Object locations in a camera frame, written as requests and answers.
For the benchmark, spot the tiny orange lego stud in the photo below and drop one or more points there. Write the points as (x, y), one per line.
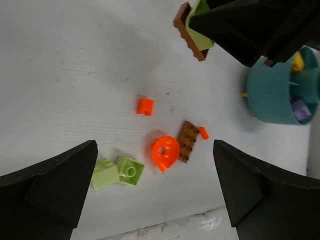
(203, 132)

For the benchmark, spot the teal round divided container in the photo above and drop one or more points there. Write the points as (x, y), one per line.
(270, 89)

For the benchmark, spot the orange round lego dish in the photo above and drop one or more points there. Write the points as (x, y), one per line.
(164, 152)

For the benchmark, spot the light purple square lego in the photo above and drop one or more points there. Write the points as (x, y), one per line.
(300, 110)

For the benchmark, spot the small yellow lego brick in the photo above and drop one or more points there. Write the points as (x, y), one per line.
(298, 63)

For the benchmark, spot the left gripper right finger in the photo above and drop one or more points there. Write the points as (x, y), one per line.
(266, 202)

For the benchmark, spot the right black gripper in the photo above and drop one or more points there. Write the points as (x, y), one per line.
(248, 28)

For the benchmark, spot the small orange lego clip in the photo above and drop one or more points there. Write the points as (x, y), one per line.
(145, 106)

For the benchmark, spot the green hollow lego brick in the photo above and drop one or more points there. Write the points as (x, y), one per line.
(129, 170)

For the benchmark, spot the yellow striped lego piece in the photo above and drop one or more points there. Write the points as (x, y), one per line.
(244, 94)

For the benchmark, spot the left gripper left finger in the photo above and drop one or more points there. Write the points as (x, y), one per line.
(44, 201)

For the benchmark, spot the pale green lego brick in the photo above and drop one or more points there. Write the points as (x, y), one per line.
(104, 174)

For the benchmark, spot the small brown lego plate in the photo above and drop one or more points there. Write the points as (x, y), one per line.
(180, 23)

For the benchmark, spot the brown long lego plate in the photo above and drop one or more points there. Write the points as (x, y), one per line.
(187, 138)

